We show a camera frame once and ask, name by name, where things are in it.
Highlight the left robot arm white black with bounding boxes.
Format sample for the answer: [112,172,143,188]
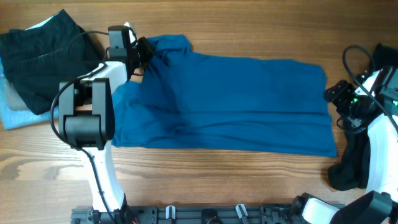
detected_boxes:
[51,37,154,216]

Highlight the folded light blue jeans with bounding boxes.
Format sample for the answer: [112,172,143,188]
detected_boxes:
[1,60,57,130]

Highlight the folded grey garment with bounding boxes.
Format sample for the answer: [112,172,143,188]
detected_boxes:
[4,80,29,111]

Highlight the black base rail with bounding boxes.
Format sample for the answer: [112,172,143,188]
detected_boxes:
[70,204,308,224]

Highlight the folded black pants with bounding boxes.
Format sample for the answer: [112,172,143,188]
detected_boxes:
[1,10,102,115]

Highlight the blue polo shirt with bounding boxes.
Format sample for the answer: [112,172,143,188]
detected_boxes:
[112,35,337,157]

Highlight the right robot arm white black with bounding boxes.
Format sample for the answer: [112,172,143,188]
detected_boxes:
[287,67,397,223]

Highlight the black garment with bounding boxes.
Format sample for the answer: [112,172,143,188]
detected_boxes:
[327,42,398,192]

